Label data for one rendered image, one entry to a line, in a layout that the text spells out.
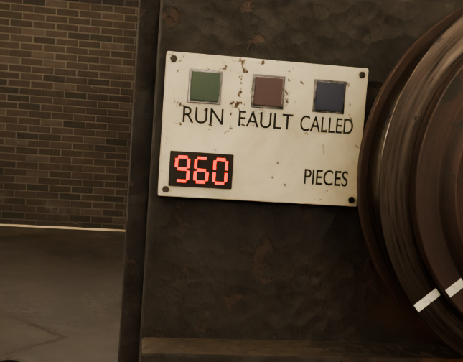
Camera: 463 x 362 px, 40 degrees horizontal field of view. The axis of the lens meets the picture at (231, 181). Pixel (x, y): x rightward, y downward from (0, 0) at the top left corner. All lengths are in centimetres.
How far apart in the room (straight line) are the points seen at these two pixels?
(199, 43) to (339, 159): 23
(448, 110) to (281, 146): 22
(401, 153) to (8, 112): 631
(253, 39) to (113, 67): 598
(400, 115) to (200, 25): 28
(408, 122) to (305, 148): 16
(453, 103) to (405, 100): 5
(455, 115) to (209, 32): 32
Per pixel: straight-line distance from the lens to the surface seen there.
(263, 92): 81
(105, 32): 684
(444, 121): 72
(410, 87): 73
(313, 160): 83
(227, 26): 84
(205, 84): 80
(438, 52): 74
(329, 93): 83
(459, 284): 76
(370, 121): 78
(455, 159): 71
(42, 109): 684
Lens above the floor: 115
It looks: 5 degrees down
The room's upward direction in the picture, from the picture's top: 4 degrees clockwise
